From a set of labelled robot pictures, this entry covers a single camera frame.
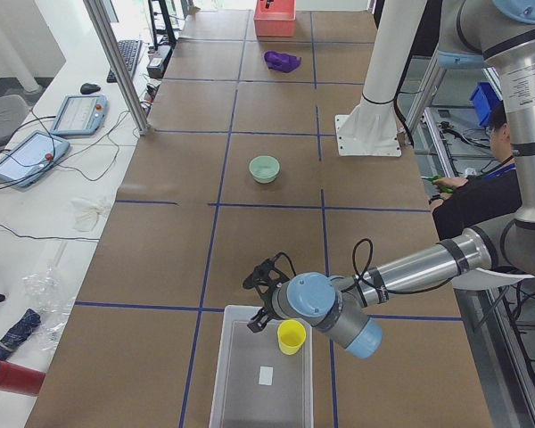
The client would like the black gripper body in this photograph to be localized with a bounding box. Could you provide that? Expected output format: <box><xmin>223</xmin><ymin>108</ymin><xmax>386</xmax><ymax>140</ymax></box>
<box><xmin>243</xmin><ymin>251</ymin><xmax>294</xmax><ymax>312</ymax></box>

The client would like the yellow plastic cup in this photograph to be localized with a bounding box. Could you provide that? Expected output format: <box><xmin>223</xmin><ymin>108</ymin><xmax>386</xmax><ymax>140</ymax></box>
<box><xmin>276</xmin><ymin>319</ymin><xmax>307</xmax><ymax>356</ymax></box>

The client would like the purple microfiber cloth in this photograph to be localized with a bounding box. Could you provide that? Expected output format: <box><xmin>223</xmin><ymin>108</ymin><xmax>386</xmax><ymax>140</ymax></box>
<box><xmin>264</xmin><ymin>51</ymin><xmax>302</xmax><ymax>73</ymax></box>

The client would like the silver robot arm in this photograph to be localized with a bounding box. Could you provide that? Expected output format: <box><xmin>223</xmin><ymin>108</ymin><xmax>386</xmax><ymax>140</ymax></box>
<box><xmin>243</xmin><ymin>1</ymin><xmax>535</xmax><ymax>358</ymax></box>

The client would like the clear plastic storage box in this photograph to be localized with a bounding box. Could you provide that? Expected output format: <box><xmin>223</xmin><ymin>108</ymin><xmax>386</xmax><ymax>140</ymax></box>
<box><xmin>209</xmin><ymin>305</ymin><xmax>314</xmax><ymax>427</ymax></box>

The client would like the pink plastic bin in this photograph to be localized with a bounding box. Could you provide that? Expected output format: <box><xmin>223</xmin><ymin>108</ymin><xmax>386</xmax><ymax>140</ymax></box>
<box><xmin>253</xmin><ymin>0</ymin><xmax>296</xmax><ymax>37</ymax></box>

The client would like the mint green bowl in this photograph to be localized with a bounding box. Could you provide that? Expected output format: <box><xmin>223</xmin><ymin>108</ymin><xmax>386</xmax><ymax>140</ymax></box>
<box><xmin>249</xmin><ymin>155</ymin><xmax>280</xmax><ymax>184</ymax></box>

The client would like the black computer keyboard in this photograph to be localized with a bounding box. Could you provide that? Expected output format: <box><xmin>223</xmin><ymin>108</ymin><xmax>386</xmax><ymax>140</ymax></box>
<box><xmin>117</xmin><ymin>39</ymin><xmax>143</xmax><ymax>78</ymax></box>

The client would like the black computer mouse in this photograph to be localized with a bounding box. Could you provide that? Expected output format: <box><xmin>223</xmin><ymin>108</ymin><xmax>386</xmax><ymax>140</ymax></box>
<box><xmin>80</xmin><ymin>82</ymin><xmax>101</xmax><ymax>95</ymax></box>

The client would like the crumpled clear plastic wrap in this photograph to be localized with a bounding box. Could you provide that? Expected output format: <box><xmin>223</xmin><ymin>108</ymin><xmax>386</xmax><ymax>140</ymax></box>
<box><xmin>22</xmin><ymin>267</ymin><xmax>76</xmax><ymax>354</ymax></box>

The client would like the seated person in black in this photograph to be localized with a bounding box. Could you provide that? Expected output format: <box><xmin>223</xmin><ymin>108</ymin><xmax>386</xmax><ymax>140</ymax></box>
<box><xmin>429</xmin><ymin>102</ymin><xmax>522</xmax><ymax>240</ymax></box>

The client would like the far teach pendant tablet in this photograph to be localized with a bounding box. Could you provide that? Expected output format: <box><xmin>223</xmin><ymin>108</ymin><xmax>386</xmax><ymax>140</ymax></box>
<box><xmin>50</xmin><ymin>95</ymin><xmax>108</xmax><ymax>137</ymax></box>

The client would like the teach pendant tablet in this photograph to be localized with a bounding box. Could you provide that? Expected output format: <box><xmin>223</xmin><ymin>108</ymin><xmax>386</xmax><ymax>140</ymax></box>
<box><xmin>0</xmin><ymin>130</ymin><xmax>70</xmax><ymax>188</ymax></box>
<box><xmin>50</xmin><ymin>95</ymin><xmax>108</xmax><ymax>137</ymax></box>

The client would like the blue storage bin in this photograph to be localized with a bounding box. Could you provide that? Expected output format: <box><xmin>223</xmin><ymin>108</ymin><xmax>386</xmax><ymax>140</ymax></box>
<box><xmin>470</xmin><ymin>82</ymin><xmax>501</xmax><ymax>127</ymax></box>

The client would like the folded dark blue umbrella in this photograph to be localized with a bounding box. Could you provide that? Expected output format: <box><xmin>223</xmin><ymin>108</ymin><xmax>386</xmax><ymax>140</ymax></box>
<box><xmin>0</xmin><ymin>309</ymin><xmax>41</xmax><ymax>361</ymax></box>

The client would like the red cylinder tube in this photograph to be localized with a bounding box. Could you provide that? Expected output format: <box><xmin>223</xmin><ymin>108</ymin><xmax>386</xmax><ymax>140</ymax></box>
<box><xmin>0</xmin><ymin>360</ymin><xmax>45</xmax><ymax>397</ymax></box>

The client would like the near teach pendant tablet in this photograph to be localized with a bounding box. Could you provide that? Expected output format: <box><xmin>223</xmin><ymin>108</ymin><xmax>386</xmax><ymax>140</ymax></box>
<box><xmin>0</xmin><ymin>130</ymin><xmax>70</xmax><ymax>188</ymax></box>

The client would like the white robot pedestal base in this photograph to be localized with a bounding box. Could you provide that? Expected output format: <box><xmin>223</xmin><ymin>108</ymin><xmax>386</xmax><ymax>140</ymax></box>
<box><xmin>335</xmin><ymin>0</ymin><xmax>427</xmax><ymax>157</ymax></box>

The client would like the aluminium frame post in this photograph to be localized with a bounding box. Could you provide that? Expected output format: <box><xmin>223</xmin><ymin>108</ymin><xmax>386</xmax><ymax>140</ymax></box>
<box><xmin>83</xmin><ymin>0</ymin><xmax>150</xmax><ymax>136</ymax></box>

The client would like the green handled tool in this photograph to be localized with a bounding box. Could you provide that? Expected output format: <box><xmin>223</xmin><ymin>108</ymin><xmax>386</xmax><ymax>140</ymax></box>
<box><xmin>421</xmin><ymin>175</ymin><xmax>455</xmax><ymax>193</ymax></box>

